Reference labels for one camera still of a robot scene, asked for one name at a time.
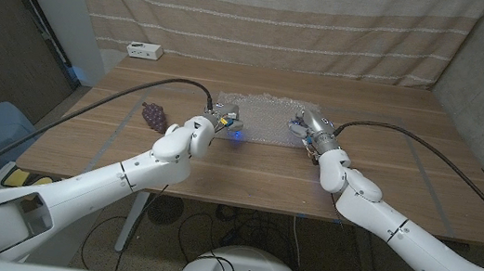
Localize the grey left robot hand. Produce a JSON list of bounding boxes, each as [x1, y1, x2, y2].
[[199, 99, 248, 139]]

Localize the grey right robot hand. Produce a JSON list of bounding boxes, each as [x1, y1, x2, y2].
[[284, 107, 345, 159]]

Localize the clear bubble wrap sheet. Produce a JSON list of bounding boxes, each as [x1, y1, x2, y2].
[[212, 86, 325, 152]]

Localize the purple toy grapes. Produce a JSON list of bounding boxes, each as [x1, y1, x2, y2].
[[137, 100, 172, 136]]

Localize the white power strip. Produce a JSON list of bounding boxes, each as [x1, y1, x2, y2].
[[125, 40, 164, 62]]

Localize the beige striped backdrop curtain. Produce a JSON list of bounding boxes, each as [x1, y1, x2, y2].
[[56, 0, 484, 98]]

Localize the black round floor fan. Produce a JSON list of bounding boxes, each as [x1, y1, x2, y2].
[[145, 193, 186, 228]]

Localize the white table leg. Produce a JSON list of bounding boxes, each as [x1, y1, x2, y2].
[[113, 188, 152, 256], [347, 226, 386, 271]]

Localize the yellow foam pad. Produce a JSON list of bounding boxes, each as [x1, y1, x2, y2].
[[3, 166, 32, 189], [28, 174, 55, 190]]

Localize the black floor cable bundle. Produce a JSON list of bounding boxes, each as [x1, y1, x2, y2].
[[173, 199, 307, 271]]

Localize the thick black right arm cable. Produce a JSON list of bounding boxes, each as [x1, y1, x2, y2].
[[320, 115, 484, 244]]

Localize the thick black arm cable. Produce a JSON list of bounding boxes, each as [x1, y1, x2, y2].
[[0, 54, 218, 243], [320, 115, 484, 244]]

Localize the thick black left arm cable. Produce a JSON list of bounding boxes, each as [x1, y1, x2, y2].
[[0, 54, 218, 243]]

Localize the thin black hanging cable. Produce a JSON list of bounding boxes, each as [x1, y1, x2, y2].
[[111, 178, 170, 271]]

